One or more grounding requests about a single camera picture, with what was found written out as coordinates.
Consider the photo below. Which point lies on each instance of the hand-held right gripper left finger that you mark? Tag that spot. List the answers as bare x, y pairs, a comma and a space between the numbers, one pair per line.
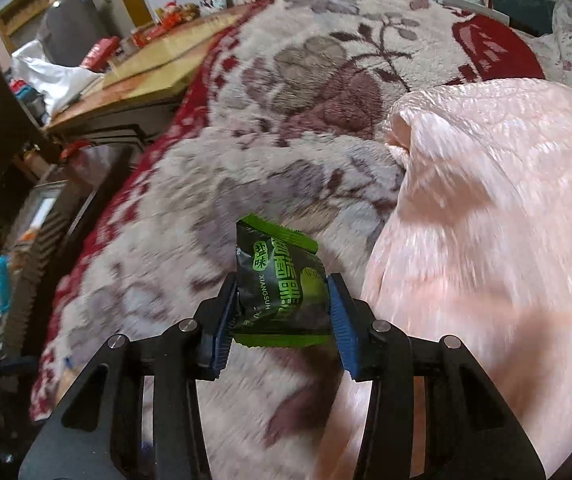
223, 330

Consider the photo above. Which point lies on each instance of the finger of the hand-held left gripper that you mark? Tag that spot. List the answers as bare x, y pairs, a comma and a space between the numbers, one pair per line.
18, 361

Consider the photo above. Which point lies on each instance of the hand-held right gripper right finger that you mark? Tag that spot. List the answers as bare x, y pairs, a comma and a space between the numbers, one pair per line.
346, 335

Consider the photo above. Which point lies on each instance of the small dark green snack packet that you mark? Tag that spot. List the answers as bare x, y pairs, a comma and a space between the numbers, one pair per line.
278, 290

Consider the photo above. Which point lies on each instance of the light blue snack packet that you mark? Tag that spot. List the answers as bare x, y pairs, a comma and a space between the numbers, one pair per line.
1, 280

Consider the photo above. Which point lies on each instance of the striped cardboard box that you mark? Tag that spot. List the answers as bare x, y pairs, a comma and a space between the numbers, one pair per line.
48, 240

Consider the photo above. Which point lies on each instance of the pink satin quilt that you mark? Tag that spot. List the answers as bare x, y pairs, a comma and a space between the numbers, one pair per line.
491, 210

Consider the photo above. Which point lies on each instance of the red knot ornament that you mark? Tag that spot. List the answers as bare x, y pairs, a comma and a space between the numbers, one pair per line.
73, 150

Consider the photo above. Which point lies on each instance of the floral fleece blanket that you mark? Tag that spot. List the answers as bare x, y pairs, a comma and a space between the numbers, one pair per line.
291, 110

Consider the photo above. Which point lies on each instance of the wooden cabinet with yellow top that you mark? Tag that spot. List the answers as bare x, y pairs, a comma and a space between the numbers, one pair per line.
156, 65

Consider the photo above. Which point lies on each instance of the white plastic bag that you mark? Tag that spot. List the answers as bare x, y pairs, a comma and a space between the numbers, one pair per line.
51, 72

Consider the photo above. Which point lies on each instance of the red gift box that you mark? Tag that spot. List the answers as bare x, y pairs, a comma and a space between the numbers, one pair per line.
98, 52

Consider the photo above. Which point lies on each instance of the small red box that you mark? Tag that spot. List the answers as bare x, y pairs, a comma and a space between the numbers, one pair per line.
148, 35

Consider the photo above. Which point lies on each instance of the plush toys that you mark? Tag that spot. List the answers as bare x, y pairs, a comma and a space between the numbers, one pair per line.
176, 12

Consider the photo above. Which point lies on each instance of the grey appliance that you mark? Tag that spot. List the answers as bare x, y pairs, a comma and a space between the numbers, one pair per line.
66, 25

